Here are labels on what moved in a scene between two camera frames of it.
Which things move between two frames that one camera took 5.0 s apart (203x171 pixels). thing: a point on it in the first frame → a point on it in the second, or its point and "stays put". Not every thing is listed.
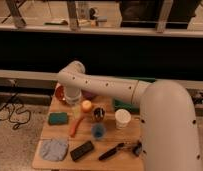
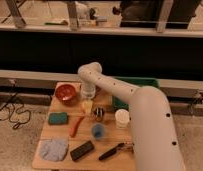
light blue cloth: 54,149 stays put
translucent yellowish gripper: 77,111 → 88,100
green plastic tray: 132,107 stays put
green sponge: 58,118 stays put
